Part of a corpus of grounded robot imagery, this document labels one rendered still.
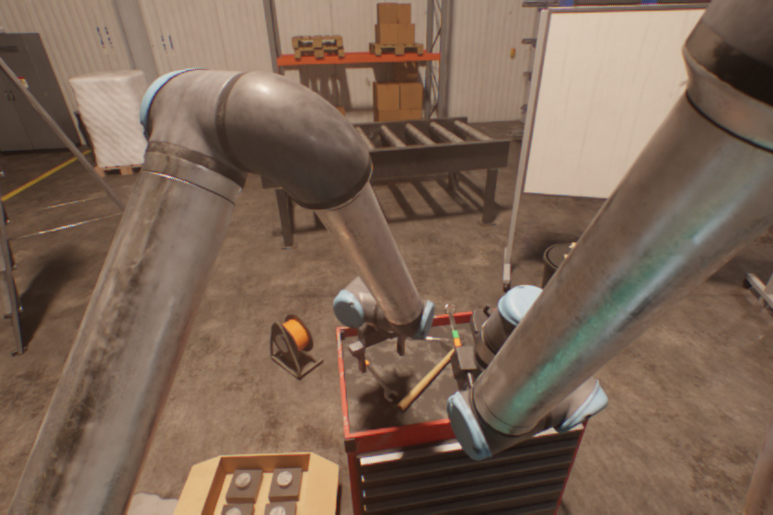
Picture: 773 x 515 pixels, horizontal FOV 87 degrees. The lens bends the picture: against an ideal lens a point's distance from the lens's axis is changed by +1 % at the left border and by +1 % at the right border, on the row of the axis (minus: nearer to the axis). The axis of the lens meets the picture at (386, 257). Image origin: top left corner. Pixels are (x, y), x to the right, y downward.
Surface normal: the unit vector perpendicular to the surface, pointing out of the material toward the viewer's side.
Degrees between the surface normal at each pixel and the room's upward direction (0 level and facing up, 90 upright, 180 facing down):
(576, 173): 90
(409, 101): 90
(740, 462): 0
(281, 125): 69
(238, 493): 0
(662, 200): 93
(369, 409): 0
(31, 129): 90
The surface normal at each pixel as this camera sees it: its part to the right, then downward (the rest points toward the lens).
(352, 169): 0.73, 0.32
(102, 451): 0.61, 0.07
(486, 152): 0.21, 0.48
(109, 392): 0.42, -0.01
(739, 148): -0.73, 0.46
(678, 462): -0.02, -0.87
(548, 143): -0.26, 0.48
